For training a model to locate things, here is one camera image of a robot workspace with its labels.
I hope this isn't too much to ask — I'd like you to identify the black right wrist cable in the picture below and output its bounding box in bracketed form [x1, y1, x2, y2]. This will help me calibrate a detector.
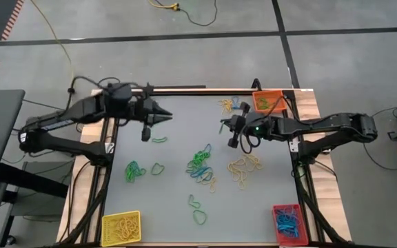
[239, 95, 289, 155]

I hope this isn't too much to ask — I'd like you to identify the orange plastic basket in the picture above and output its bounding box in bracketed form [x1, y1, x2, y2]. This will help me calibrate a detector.
[252, 89, 287, 114]

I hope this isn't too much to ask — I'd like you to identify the thin black floor cable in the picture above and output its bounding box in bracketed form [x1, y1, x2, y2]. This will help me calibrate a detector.
[177, 0, 218, 27]
[361, 106, 397, 174]

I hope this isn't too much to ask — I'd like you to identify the red plastic basket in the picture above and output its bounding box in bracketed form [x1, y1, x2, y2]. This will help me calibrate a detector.
[272, 203, 309, 247]

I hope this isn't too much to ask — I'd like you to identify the yellow plug cable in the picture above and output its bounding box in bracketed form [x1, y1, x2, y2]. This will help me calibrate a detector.
[148, 0, 181, 10]

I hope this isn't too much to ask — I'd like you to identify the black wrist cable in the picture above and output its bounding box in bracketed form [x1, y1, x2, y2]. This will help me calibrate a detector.
[68, 76, 141, 104]
[239, 95, 289, 155]

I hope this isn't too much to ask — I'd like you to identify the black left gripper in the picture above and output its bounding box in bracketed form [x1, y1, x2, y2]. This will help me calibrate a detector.
[131, 97, 174, 142]

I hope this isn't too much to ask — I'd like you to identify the yellow plastic basket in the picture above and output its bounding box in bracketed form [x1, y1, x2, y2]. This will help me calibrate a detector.
[101, 210, 143, 248]

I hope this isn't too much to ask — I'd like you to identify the black side desk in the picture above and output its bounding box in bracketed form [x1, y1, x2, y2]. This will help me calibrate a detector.
[0, 89, 26, 187]

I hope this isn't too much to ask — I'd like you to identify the black floor tape line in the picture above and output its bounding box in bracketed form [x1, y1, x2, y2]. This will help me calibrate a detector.
[0, 26, 397, 48]
[270, 0, 301, 90]

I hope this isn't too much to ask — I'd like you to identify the black metal rod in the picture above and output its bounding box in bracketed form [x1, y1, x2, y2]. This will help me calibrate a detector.
[146, 82, 207, 91]

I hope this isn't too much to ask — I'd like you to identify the yellow power cable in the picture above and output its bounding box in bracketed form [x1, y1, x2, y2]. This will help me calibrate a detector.
[29, 0, 79, 94]

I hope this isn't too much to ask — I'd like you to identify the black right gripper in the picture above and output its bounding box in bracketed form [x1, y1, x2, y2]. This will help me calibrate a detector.
[218, 102, 275, 149]

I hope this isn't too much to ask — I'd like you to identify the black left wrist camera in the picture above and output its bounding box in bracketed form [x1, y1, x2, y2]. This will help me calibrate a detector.
[107, 81, 133, 104]

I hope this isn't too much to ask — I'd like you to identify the black equipment stand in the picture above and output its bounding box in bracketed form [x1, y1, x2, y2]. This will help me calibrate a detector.
[0, 161, 69, 248]

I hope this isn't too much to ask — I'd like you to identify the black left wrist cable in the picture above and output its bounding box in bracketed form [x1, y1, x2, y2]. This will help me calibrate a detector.
[68, 76, 141, 104]

